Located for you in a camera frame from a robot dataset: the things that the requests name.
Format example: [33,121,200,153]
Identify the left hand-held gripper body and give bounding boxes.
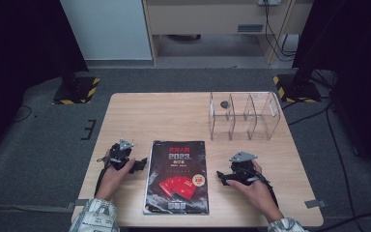
[104,138,136,172]

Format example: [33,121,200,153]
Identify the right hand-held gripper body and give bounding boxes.
[228,151,261,187]

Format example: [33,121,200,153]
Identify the dark magazine with red print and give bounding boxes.
[142,139,211,217]

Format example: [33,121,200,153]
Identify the clear acrylic file rack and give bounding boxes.
[208,91,282,142]

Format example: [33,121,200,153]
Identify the person's left hand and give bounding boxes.
[95,149,136,201]

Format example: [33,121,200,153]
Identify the person's right hand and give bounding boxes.
[225,160,285,223]

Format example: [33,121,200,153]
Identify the black tape floor mark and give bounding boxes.
[80,119,98,141]

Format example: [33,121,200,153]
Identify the grey tape strip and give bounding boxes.
[67,198,91,211]
[303,198,328,210]

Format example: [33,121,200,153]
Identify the striped black stand base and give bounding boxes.
[272,73,323,104]
[52,75,101,105]

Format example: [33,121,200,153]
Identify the white cabinet panel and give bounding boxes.
[59,0,154,62]

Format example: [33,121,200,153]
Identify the grey label on desk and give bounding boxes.
[237,23,265,34]

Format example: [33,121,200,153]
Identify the black curtain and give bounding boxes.
[292,0,371,187]
[0,0,90,162]

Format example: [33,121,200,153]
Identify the light wooden desk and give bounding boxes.
[141,0,314,68]

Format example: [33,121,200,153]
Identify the white power strip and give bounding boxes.
[257,0,282,7]

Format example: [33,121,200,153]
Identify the left hand-held gripper cable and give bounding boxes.
[93,157,113,197]

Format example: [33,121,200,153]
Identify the hand-held gripper cable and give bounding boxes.
[93,157,113,197]
[250,169,280,208]

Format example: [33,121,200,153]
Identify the right hand-held gripper cable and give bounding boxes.
[250,169,280,208]

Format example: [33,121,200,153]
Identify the thin black floor cable loop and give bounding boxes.
[12,104,34,124]

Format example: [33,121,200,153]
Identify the black cables hanging from desk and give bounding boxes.
[263,0,299,63]

